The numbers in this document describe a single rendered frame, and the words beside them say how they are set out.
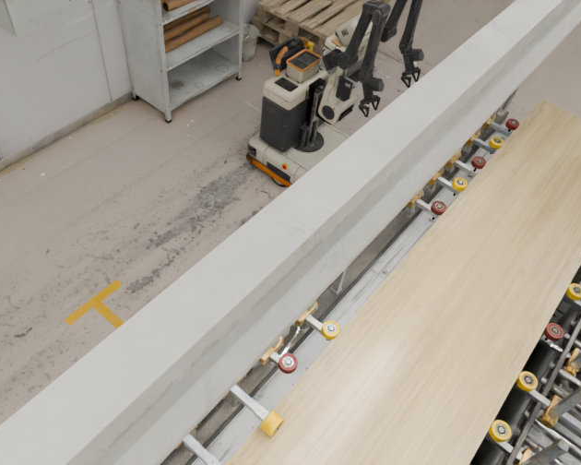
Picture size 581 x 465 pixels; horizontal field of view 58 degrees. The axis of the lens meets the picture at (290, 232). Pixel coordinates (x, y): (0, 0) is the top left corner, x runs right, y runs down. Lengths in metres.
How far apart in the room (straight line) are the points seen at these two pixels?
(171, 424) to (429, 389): 1.82
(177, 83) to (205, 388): 4.27
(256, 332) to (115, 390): 0.20
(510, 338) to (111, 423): 2.26
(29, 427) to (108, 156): 3.88
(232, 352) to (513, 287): 2.27
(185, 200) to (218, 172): 0.37
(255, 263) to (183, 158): 3.70
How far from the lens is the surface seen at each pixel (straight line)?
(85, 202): 4.06
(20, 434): 0.55
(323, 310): 2.64
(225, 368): 0.64
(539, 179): 3.42
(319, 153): 3.99
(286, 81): 3.71
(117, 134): 4.54
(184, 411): 0.63
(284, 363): 2.26
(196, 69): 4.95
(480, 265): 2.81
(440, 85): 0.92
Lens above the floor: 2.95
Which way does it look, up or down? 51 degrees down
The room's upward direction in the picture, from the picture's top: 9 degrees clockwise
